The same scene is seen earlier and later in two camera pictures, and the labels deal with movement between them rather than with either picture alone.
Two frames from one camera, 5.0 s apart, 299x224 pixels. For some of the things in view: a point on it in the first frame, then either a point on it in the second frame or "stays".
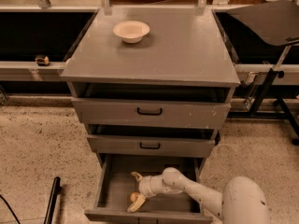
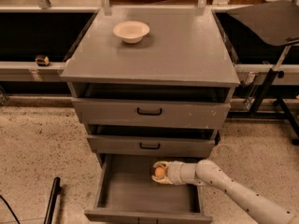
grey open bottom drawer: (116, 185) stays
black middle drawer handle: (149, 147) stays
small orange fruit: (134, 195) → (160, 172)
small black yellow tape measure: (42, 60) stays
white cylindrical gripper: (145, 186) → (175, 173)
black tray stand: (275, 22) stays
